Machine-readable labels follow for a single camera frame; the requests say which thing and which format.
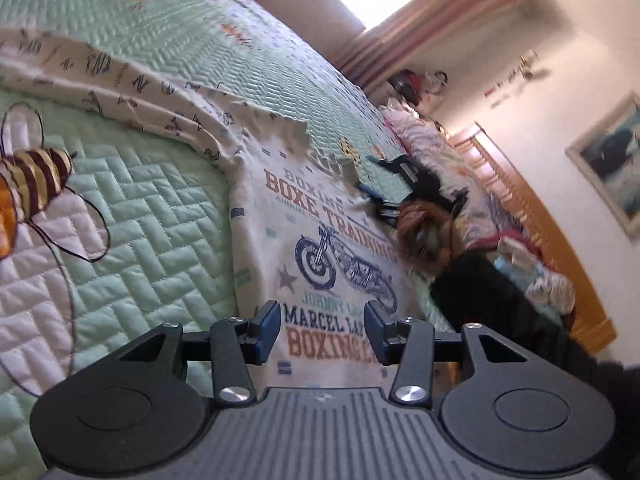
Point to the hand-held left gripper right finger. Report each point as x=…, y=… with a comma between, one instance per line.
x=375, y=332

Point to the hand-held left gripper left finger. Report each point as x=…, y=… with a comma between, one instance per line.
x=267, y=330

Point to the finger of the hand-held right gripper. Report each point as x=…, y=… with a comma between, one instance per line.
x=390, y=162
x=375, y=200

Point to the white printed shirt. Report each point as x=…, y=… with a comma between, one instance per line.
x=310, y=200

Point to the person's right forearm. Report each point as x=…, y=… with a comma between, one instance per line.
x=500, y=300

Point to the pile of mixed clothes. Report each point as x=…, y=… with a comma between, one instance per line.
x=530, y=275

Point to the person's right hand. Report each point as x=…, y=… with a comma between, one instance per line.
x=422, y=235

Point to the floral pillow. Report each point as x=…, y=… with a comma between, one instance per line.
x=425, y=135

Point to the pile of bags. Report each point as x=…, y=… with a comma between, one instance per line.
x=417, y=87

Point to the wooden headboard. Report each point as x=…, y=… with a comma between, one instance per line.
x=550, y=230

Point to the pink curtain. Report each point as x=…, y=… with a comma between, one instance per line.
x=425, y=30

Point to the green quilted bee blanket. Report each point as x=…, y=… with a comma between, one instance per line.
x=150, y=185

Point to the framed wall photo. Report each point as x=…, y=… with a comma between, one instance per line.
x=615, y=160

